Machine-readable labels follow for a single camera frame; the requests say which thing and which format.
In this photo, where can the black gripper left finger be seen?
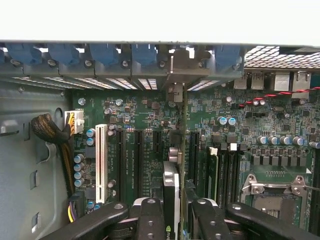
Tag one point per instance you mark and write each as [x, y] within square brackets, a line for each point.
[150, 222]

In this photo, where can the thin metal locking lever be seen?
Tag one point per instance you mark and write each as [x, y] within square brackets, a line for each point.
[313, 188]

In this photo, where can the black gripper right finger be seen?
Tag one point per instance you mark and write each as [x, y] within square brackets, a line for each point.
[212, 222]

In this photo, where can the blue card retention clip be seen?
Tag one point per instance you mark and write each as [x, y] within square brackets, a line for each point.
[63, 53]
[23, 53]
[227, 57]
[103, 53]
[143, 53]

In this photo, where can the white expansion slot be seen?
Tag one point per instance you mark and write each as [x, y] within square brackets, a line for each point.
[101, 162]

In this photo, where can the white power connector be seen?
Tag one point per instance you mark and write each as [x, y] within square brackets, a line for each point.
[77, 120]

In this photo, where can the long black expansion slot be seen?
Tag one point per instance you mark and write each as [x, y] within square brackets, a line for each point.
[121, 162]
[139, 162]
[194, 155]

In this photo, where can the open PC case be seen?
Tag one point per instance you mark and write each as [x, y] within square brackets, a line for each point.
[25, 150]

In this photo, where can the CPU socket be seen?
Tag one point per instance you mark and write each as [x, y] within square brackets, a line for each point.
[275, 205]

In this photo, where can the green Dell motherboard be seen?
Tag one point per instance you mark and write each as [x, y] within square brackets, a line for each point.
[140, 110]

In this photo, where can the short black expansion slot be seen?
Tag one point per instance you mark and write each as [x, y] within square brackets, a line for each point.
[157, 142]

